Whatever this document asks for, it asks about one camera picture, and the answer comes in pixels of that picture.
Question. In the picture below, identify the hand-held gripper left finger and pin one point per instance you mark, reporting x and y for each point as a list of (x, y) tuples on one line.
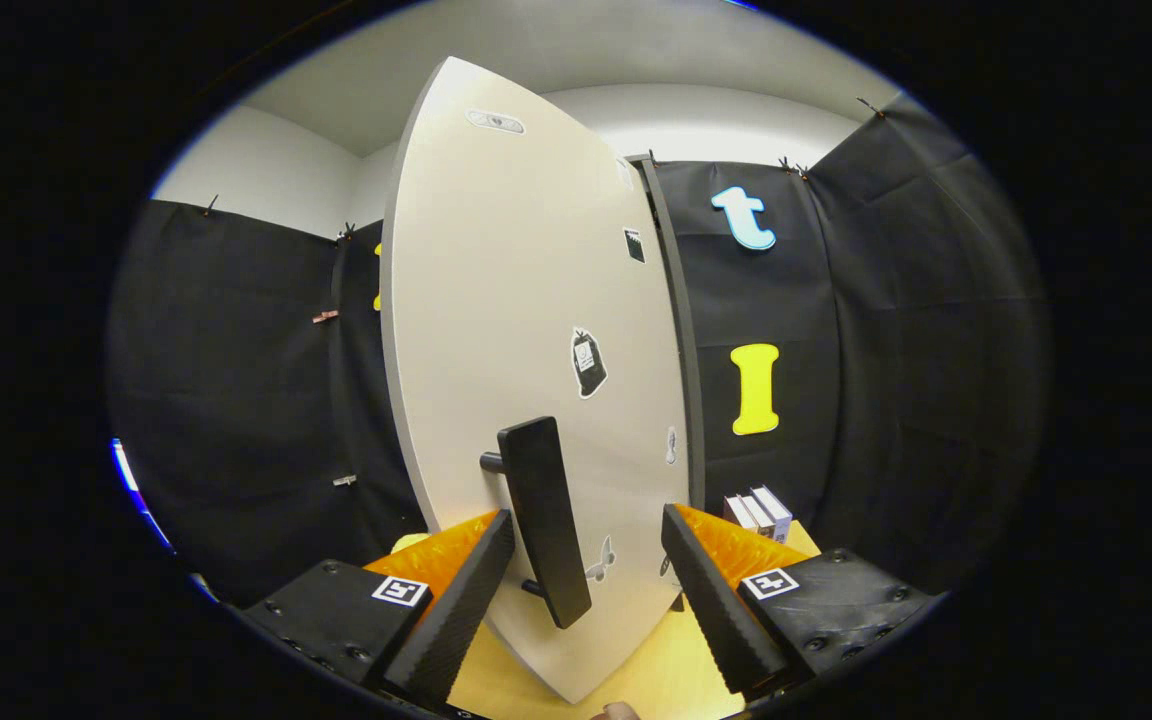
[(456, 610)]

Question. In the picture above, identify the yellow pineapple plush toy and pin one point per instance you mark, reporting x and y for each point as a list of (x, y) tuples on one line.
[(409, 542)]

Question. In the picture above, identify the black backdrop cloth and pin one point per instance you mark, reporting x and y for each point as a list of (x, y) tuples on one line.
[(916, 380)]

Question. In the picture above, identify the purple spine book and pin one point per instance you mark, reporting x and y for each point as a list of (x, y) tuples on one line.
[(758, 515)]

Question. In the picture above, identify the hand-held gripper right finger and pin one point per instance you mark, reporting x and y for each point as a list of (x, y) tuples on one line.
[(711, 600)]

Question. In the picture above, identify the white cover book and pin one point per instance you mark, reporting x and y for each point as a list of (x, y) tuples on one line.
[(776, 510)]

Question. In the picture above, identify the reddish clothes peg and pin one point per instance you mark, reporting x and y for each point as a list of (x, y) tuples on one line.
[(325, 317)]

